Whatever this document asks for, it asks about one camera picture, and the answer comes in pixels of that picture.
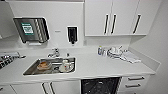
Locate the white cup in sink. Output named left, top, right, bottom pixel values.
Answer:
left=59, top=59, right=74, bottom=73

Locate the bowl with orange contents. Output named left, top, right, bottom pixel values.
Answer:
left=36, top=60, right=51, bottom=71

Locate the white narrow drawer unit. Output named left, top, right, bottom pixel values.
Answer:
left=118, top=74, right=149, bottom=94

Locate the white wall outlet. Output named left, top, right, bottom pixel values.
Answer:
left=82, top=40, right=88, bottom=47

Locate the small white bottle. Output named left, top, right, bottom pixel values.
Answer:
left=101, top=48, right=107, bottom=57

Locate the white wide drawer unit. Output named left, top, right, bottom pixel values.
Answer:
left=0, top=84, right=18, bottom=94

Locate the dish soap bottle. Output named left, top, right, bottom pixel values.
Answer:
left=97, top=45, right=103, bottom=56

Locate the black wall soap dispenser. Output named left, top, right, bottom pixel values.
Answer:
left=66, top=25, right=79, bottom=45

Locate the stainless steel dishwasher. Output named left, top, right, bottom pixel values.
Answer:
left=80, top=76, right=122, bottom=94

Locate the dishwasher wire rack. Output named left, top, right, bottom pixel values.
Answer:
left=83, top=80, right=119, bottom=94

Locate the chrome sink faucet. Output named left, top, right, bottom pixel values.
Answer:
left=47, top=48, right=61, bottom=59

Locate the stainless steel sink basin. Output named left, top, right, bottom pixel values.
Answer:
left=22, top=57, right=77, bottom=76

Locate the black wire dish rack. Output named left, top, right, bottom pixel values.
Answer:
left=0, top=51, right=27, bottom=69

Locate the white three-door wall cabinet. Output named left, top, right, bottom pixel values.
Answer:
left=84, top=0, right=163, bottom=37

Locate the white under-sink cabinet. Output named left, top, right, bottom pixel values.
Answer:
left=9, top=80, right=82, bottom=94

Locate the steel paper towel dispenser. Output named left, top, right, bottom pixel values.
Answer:
left=13, top=17, right=50, bottom=46

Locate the stack of white plates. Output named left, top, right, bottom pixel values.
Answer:
left=107, top=45, right=124, bottom=58

